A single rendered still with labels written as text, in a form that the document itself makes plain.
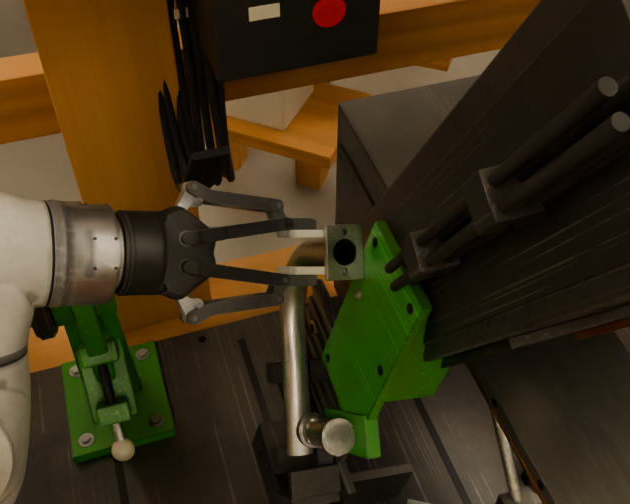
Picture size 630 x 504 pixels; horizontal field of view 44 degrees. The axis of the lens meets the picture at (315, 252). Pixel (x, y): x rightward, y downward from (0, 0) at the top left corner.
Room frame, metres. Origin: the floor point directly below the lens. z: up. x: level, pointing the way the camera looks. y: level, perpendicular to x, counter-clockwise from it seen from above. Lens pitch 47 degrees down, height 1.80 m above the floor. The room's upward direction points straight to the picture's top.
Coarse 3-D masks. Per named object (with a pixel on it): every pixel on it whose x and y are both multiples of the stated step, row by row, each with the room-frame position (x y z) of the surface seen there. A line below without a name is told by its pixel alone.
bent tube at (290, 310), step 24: (312, 240) 0.57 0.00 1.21; (336, 240) 0.53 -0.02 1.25; (360, 240) 0.54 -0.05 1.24; (288, 264) 0.59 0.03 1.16; (312, 264) 0.56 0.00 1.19; (336, 264) 0.52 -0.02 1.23; (360, 264) 0.52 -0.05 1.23; (288, 288) 0.57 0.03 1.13; (288, 312) 0.56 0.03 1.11; (288, 336) 0.54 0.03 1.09; (288, 360) 0.52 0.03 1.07; (288, 384) 0.50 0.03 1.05; (288, 408) 0.48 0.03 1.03; (288, 432) 0.46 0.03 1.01
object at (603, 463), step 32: (512, 352) 0.49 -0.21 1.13; (544, 352) 0.49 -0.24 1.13; (576, 352) 0.49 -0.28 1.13; (608, 352) 0.49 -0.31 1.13; (480, 384) 0.46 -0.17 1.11; (512, 384) 0.45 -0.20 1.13; (544, 384) 0.45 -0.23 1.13; (576, 384) 0.45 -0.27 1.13; (608, 384) 0.45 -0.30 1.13; (512, 416) 0.41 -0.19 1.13; (544, 416) 0.41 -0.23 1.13; (576, 416) 0.41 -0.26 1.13; (608, 416) 0.41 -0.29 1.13; (512, 448) 0.39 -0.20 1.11; (544, 448) 0.37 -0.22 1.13; (576, 448) 0.37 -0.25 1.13; (608, 448) 0.37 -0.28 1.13; (544, 480) 0.34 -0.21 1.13; (576, 480) 0.34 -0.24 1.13; (608, 480) 0.34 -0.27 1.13
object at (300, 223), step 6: (282, 210) 0.55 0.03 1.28; (270, 216) 0.54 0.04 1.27; (276, 216) 0.54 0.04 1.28; (282, 216) 0.54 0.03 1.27; (294, 222) 0.54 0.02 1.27; (300, 222) 0.55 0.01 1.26; (306, 222) 0.55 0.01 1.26; (312, 222) 0.55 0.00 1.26; (294, 228) 0.54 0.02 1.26; (300, 228) 0.54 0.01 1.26; (306, 228) 0.54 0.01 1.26; (312, 228) 0.55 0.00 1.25
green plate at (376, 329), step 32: (384, 224) 0.53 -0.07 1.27; (384, 256) 0.50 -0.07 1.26; (352, 288) 0.52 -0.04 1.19; (384, 288) 0.48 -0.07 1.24; (416, 288) 0.45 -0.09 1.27; (352, 320) 0.50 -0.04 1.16; (384, 320) 0.46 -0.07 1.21; (416, 320) 0.43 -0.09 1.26; (352, 352) 0.48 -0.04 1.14; (384, 352) 0.44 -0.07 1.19; (416, 352) 0.44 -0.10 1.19; (352, 384) 0.46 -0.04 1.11; (384, 384) 0.42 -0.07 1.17; (416, 384) 0.45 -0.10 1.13
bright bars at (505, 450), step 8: (496, 424) 0.44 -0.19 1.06; (496, 432) 0.43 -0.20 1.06; (504, 440) 0.43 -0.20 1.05; (504, 448) 0.42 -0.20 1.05; (504, 456) 0.41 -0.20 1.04; (512, 456) 0.41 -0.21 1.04; (504, 464) 0.41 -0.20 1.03; (512, 464) 0.41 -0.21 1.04; (512, 472) 0.40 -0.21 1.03; (512, 480) 0.39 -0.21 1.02; (512, 488) 0.39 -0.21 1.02; (520, 488) 0.39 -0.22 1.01; (528, 488) 0.39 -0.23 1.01; (504, 496) 0.38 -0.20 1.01; (512, 496) 0.38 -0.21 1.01; (520, 496) 0.38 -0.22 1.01; (528, 496) 0.38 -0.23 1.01; (536, 496) 0.38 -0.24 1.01
